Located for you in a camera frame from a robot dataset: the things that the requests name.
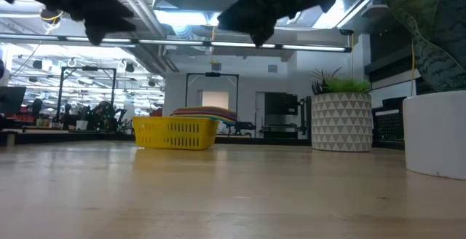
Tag black station frame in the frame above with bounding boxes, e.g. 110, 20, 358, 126
185, 71, 240, 109
56, 66, 117, 123

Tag yellow measuring cup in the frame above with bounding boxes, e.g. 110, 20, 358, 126
178, 114, 236, 122

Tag black cabinet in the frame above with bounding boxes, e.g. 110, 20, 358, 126
264, 92, 299, 116

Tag black table frame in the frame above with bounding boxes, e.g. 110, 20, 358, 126
0, 131, 314, 146

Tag black perforated box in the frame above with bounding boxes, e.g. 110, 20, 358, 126
371, 96, 407, 149

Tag snake plant in white pot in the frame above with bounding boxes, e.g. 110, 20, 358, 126
378, 0, 466, 181

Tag hanging yellow cable reel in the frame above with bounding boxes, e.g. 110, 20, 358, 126
39, 8, 65, 25

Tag yellow plastic basket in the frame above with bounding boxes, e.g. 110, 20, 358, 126
132, 116, 221, 151

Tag dark desk monitor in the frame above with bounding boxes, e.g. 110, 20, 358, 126
0, 85, 27, 114

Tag long ceiling light bar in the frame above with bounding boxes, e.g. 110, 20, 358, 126
0, 33, 352, 53

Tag red measuring cup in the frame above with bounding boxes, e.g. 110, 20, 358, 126
170, 106, 238, 116

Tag distant black robot arms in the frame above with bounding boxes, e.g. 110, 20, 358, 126
31, 98, 127, 133

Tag triangle-patterned succulent planter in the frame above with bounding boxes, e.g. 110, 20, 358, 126
311, 66, 374, 152

